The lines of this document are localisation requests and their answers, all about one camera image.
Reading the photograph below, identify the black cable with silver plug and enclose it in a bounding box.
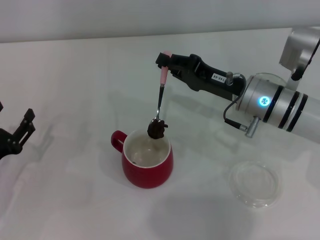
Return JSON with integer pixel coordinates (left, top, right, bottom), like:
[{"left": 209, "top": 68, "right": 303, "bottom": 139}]
[{"left": 223, "top": 94, "right": 261, "bottom": 139}]

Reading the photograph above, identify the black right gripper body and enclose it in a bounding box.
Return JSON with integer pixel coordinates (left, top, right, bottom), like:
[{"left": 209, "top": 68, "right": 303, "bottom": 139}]
[{"left": 186, "top": 53, "right": 248, "bottom": 102}]

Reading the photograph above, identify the red ceramic mug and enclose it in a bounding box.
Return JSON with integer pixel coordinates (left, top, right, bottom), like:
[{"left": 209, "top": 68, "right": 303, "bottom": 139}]
[{"left": 110, "top": 129, "right": 174, "bottom": 190}]

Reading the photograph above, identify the small batch of coffee beans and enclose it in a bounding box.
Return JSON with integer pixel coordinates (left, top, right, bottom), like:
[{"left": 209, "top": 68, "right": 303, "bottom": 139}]
[{"left": 146, "top": 119, "right": 169, "bottom": 140}]

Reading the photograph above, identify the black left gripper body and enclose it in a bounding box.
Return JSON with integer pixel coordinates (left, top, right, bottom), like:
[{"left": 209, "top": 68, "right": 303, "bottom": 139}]
[{"left": 0, "top": 127, "right": 13, "bottom": 161}]

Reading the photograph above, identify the pink handled metal spoon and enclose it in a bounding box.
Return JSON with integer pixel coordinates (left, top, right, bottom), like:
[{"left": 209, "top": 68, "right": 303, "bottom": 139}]
[{"left": 146, "top": 50, "right": 173, "bottom": 140}]

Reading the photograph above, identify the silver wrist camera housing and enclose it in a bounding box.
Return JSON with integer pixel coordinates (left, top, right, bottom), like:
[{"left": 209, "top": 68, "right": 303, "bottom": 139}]
[{"left": 278, "top": 26, "right": 320, "bottom": 92}]

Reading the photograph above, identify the small clear glass dish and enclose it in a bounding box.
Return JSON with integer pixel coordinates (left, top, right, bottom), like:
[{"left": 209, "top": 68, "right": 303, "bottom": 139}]
[{"left": 228, "top": 161, "right": 280, "bottom": 208}]

